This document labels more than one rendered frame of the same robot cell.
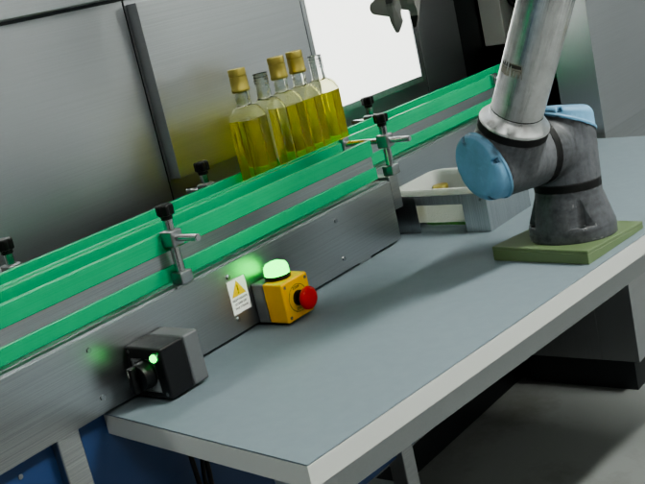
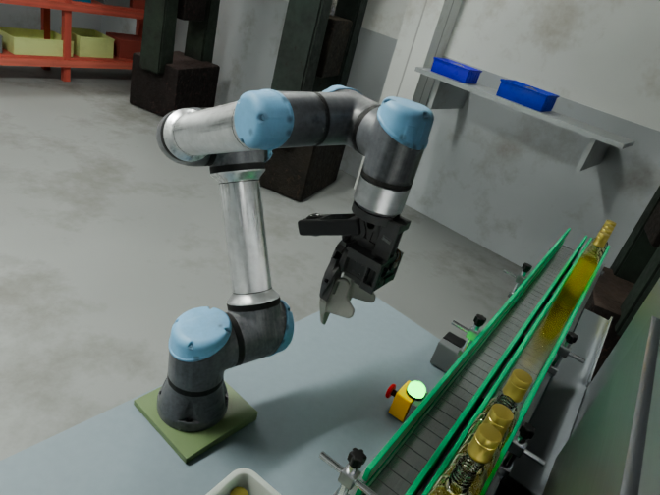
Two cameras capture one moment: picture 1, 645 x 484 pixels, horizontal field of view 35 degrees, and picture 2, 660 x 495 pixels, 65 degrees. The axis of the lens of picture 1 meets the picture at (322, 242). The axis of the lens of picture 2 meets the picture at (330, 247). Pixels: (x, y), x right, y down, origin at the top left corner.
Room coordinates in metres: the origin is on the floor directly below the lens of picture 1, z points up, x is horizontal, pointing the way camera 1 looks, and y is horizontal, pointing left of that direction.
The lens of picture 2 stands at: (2.57, -0.44, 1.66)
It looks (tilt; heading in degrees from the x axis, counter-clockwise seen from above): 27 degrees down; 166
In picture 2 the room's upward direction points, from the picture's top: 16 degrees clockwise
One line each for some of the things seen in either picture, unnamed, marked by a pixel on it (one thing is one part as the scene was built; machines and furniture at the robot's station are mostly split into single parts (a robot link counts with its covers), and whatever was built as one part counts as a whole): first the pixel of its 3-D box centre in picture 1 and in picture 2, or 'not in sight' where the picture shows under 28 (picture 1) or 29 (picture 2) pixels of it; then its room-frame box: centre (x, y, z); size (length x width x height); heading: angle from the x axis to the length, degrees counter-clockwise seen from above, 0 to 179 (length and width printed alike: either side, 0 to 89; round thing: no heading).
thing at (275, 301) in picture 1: (284, 298); (409, 404); (1.68, 0.08, 0.79); 0.07 x 0.07 x 0.07; 49
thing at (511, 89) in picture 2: not in sight; (526, 94); (-0.78, 1.39, 1.28); 0.34 x 0.24 x 0.11; 43
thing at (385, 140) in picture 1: (376, 144); (359, 488); (2.05, -0.15, 0.95); 0.17 x 0.03 x 0.12; 49
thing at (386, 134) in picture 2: not in sight; (396, 141); (1.90, -0.23, 1.48); 0.09 x 0.08 x 0.11; 31
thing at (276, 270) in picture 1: (275, 269); (416, 389); (1.68, 0.09, 0.84); 0.04 x 0.04 x 0.03
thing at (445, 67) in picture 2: not in sight; (456, 70); (-1.19, 1.01, 1.27); 0.31 x 0.21 x 0.10; 43
